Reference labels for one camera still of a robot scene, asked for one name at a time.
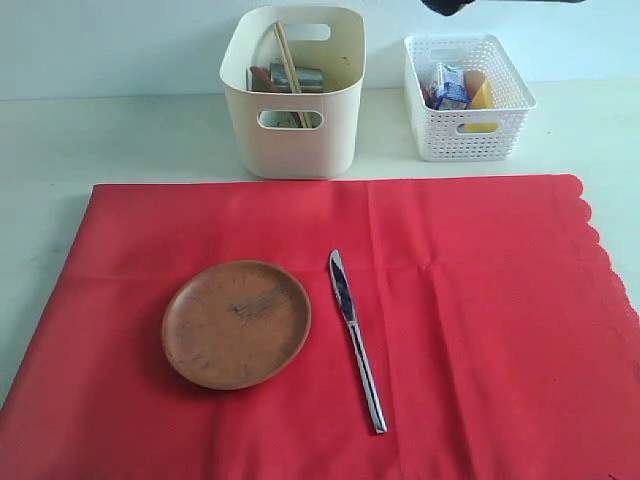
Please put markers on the small milk carton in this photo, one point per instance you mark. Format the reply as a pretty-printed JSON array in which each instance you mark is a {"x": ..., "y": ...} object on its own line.
[{"x": 447, "y": 90}]

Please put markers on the red sausage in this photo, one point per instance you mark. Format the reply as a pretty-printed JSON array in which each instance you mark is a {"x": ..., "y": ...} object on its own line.
[{"x": 426, "y": 95}]

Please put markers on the silver table knife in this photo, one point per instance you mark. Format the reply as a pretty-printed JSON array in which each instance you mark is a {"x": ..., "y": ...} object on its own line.
[{"x": 347, "y": 309}]

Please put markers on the brown round plate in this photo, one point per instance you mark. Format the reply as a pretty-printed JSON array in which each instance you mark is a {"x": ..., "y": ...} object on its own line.
[{"x": 236, "y": 325}]

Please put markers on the dark wooden spoon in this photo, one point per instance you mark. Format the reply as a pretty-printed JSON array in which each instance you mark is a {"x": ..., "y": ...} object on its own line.
[{"x": 261, "y": 76}]

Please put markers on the stainless steel cup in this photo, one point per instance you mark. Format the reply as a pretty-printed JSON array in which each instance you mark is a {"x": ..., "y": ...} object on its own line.
[{"x": 311, "y": 80}]

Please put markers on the red tablecloth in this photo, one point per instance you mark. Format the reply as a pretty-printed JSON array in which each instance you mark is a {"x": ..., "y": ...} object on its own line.
[{"x": 502, "y": 343}]

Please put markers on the orange cheese wedge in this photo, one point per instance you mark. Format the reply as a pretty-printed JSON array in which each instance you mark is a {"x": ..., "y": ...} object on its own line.
[{"x": 482, "y": 95}]

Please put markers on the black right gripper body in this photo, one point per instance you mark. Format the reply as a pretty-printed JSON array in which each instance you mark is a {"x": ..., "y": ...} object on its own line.
[{"x": 446, "y": 7}]

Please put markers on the cream plastic bin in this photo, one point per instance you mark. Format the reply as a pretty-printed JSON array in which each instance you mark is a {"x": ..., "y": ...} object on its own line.
[{"x": 306, "y": 135}]

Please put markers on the white perforated plastic basket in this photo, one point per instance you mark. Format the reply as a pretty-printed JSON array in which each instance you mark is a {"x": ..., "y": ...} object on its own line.
[{"x": 438, "y": 133}]

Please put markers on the brown egg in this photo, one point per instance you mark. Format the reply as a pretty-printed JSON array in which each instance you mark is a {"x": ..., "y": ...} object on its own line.
[{"x": 474, "y": 80}]

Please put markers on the yellow lemon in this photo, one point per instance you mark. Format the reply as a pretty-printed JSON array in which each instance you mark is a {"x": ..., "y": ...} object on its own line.
[{"x": 479, "y": 127}]

